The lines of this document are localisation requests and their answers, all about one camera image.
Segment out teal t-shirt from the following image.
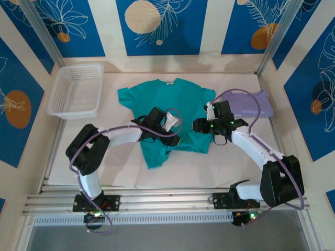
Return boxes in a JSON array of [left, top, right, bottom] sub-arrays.
[[117, 77, 217, 170]]

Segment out folded lavender t-shirt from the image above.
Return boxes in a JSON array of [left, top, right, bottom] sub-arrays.
[[226, 90, 275, 118]]

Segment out white table cover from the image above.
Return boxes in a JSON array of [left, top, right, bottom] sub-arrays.
[[49, 72, 291, 189]]

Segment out white plastic basket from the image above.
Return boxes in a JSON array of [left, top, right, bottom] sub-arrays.
[[46, 63, 105, 120]]

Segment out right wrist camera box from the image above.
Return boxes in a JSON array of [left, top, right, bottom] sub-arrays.
[[205, 101, 216, 121]]

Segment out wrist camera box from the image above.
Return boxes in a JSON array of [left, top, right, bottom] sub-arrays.
[[164, 111, 182, 131], [205, 101, 216, 121]]

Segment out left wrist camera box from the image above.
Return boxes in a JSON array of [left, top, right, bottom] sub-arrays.
[[164, 111, 182, 131]]

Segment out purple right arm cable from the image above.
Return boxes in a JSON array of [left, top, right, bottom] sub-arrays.
[[211, 88, 306, 229]]

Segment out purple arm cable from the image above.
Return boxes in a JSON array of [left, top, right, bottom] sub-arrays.
[[211, 88, 306, 229], [69, 107, 183, 235]]

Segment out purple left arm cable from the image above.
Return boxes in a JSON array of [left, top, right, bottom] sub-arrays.
[[69, 107, 183, 235]]

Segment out aluminium mounting rail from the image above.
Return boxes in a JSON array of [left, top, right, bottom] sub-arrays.
[[22, 187, 311, 216]]

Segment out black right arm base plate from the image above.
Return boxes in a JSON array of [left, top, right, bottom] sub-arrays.
[[212, 192, 261, 210]]

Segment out white slotted cable duct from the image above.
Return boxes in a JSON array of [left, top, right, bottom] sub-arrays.
[[32, 211, 233, 227]]

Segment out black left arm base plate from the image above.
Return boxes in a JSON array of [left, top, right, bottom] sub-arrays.
[[72, 195, 121, 212]]

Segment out aluminium frame post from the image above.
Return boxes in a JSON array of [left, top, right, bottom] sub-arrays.
[[19, 0, 66, 74], [255, 0, 302, 76]]

